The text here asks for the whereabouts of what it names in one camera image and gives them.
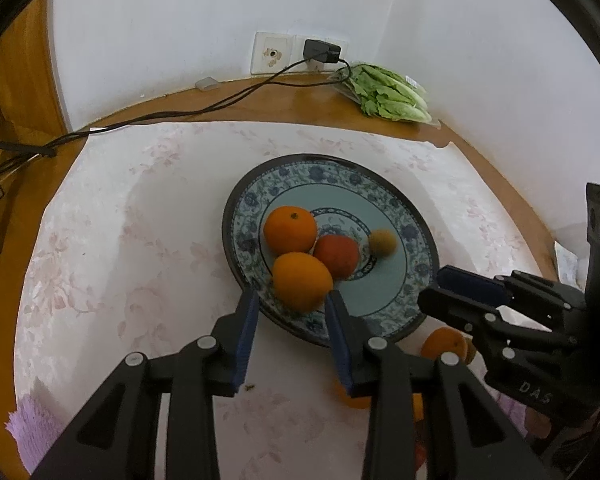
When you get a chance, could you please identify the purple fluffy towel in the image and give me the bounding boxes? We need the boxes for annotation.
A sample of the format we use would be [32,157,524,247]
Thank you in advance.
[5,392,531,476]

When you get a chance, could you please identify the bagged green lettuce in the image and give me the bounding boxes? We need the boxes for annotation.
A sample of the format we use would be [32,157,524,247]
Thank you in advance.
[330,62,433,123]

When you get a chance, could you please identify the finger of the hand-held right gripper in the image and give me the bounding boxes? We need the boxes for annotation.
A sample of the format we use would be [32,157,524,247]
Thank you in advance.
[436,265,587,319]
[417,285,579,357]

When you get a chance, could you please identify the printed paper packet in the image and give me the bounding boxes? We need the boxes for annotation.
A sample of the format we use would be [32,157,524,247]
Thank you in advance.
[554,241,581,286]

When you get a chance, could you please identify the black power cable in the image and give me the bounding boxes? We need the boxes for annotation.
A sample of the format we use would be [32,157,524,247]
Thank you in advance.
[40,57,353,158]

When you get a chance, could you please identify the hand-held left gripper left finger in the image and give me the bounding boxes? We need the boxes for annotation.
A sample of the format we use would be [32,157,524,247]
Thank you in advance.
[30,287,260,480]

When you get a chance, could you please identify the brown kiwi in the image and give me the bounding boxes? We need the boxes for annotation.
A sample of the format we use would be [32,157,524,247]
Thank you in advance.
[369,230,397,258]

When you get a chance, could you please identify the white floral tablecloth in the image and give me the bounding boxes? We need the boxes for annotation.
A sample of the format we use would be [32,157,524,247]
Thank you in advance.
[12,121,566,480]

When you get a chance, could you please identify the red apple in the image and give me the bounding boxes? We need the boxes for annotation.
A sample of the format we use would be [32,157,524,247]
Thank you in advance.
[312,234,361,281]

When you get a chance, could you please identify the person's right hand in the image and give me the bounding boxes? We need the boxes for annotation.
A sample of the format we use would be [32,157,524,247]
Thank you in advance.
[522,405,556,438]

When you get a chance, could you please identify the orange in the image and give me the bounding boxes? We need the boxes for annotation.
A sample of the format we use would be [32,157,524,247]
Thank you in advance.
[334,379,425,423]
[263,205,319,256]
[421,326,468,361]
[272,252,334,313]

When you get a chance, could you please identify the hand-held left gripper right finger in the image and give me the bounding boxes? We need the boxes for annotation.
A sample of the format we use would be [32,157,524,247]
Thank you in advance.
[326,290,566,480]

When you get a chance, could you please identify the blue floral ceramic plate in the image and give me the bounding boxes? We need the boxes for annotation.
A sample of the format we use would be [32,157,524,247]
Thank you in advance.
[222,154,441,350]

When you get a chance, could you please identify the black power adapter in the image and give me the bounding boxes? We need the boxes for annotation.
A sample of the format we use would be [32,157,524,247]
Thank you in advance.
[302,38,342,65]

